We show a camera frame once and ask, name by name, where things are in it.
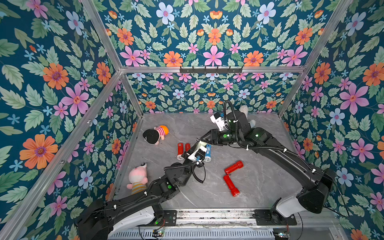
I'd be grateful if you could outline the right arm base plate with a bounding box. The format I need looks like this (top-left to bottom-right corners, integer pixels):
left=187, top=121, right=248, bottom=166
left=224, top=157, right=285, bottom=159
left=253, top=209, right=298, bottom=226

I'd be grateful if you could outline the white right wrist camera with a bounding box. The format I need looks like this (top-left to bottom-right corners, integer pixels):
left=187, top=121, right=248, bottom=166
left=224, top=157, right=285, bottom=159
left=210, top=112, right=228, bottom=132

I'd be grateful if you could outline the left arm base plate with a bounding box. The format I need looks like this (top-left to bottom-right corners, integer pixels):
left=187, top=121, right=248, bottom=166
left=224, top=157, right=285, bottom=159
left=154, top=210, right=178, bottom=227

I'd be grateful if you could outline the black-haired striped plush doll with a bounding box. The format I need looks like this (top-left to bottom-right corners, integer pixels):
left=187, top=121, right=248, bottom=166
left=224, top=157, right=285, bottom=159
left=143, top=125, right=169, bottom=145

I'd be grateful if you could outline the white vent grille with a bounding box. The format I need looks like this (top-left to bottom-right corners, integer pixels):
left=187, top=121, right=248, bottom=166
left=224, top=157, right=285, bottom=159
left=108, top=228, right=275, bottom=240

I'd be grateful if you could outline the aluminium frame corner post left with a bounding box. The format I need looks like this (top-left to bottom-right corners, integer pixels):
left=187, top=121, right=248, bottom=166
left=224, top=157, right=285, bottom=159
left=82, top=1, right=143, bottom=119

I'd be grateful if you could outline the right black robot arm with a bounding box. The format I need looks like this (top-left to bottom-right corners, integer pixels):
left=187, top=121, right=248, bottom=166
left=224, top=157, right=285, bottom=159
left=198, top=111, right=336, bottom=218

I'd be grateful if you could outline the black hook rail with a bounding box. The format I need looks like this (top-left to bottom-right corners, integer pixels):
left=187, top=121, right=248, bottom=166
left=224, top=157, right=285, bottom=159
left=179, top=66, right=243, bottom=75

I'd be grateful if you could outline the pink pig plush striped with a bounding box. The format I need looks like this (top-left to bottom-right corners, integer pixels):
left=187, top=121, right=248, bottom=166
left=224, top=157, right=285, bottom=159
left=127, top=163, right=148, bottom=195

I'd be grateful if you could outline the red flashlight white rim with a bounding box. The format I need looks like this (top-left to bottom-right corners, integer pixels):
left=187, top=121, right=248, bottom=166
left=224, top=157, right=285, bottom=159
left=177, top=143, right=184, bottom=161

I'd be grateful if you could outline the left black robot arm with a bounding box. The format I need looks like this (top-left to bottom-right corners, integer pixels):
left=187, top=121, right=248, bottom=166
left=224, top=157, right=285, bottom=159
left=75, top=153, right=205, bottom=240

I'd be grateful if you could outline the white bunny plush blue shirt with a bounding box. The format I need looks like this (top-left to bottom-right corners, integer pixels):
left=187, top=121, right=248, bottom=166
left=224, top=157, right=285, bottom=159
left=225, top=105, right=256, bottom=129

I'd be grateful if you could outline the blue flashlight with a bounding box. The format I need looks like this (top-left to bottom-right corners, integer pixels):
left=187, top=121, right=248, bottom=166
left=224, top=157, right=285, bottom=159
left=204, top=144, right=212, bottom=162

